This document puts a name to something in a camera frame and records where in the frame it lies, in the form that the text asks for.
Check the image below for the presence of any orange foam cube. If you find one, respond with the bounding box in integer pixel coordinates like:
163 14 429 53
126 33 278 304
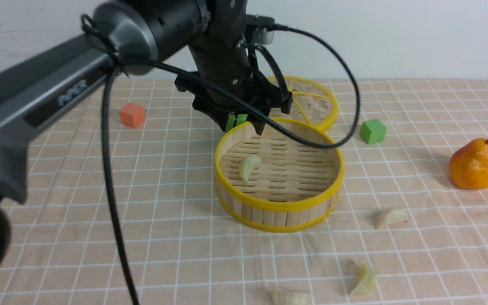
119 103 147 129

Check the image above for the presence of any bamboo steamer lid yellow rim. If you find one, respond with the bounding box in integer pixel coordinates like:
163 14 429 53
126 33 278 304
269 76 339 132

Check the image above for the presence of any pale green curved dumpling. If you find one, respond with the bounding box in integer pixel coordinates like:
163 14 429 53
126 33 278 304
350 260 376 297

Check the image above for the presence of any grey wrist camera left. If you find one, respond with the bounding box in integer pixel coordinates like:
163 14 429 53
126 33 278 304
244 15 275 46

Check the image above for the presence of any cream white dumpling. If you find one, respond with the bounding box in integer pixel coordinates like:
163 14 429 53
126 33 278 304
375 208 410 230

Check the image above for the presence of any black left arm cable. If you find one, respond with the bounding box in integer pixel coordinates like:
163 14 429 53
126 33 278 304
80 14 360 305

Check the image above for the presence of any bamboo steamer tray yellow rim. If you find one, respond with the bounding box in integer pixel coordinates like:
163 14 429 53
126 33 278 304
213 123 345 233

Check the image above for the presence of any green foam cube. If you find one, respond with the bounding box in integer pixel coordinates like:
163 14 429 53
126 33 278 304
359 119 387 145

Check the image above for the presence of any beige checkered tablecloth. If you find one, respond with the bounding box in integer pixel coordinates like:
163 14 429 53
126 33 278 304
0 78 488 305

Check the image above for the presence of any green watermelon toy ball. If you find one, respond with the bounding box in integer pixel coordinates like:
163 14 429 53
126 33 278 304
225 113 248 132

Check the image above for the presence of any orange yellow toy pear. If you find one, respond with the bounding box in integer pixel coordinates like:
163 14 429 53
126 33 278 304
449 137 488 190

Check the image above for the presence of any cream dumpling front edge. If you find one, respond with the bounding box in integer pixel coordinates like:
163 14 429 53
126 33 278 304
269 287 312 305

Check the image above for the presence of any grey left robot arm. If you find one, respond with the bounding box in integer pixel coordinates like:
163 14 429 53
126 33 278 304
0 0 292 264

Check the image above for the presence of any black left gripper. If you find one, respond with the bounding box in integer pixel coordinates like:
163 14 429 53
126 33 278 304
174 0 292 136

